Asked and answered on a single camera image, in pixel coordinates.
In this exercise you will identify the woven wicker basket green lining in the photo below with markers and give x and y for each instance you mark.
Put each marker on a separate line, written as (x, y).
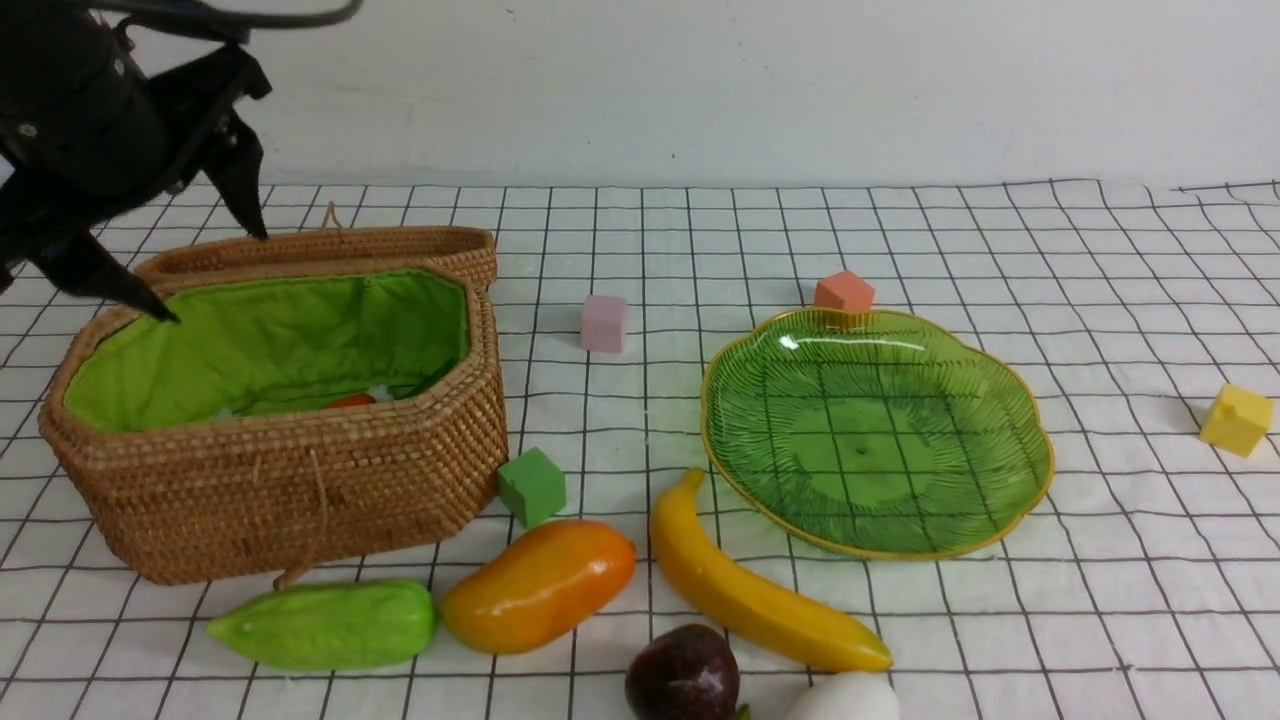
(203, 449)

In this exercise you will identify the yellow banana toy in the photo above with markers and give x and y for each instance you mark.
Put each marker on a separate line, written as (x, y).
(760, 611)

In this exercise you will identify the woven wicker basket lid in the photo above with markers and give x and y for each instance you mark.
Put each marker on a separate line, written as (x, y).
(465, 251)

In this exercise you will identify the green glass leaf plate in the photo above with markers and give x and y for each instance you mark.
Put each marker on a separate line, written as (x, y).
(877, 435)

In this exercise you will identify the white black grid tablecloth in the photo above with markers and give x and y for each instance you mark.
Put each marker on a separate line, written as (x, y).
(1143, 587)

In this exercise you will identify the red chili pepper toy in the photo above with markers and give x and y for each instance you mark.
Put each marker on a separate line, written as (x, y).
(361, 399)

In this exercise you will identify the yellow foam cube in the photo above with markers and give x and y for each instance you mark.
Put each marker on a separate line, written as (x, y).
(1237, 421)

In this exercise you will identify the green foam cube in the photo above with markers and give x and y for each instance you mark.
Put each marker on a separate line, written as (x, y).
(532, 487)

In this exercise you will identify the green bitter gourd toy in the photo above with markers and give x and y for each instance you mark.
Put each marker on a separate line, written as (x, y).
(322, 628)

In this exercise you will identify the dark purple mangosteen toy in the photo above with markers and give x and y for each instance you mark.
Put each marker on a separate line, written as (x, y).
(687, 673)

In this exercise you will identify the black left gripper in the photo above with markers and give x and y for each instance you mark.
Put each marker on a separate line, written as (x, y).
(91, 137)

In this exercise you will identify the orange foam cube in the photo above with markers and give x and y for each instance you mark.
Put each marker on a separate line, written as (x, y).
(844, 291)

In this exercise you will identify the pink foam cube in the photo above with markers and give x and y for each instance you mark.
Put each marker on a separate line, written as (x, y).
(603, 326)

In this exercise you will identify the white radish toy green leaves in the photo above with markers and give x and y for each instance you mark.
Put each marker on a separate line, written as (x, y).
(848, 696)

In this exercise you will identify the orange yellow mango toy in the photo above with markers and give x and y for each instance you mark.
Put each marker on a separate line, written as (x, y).
(551, 579)

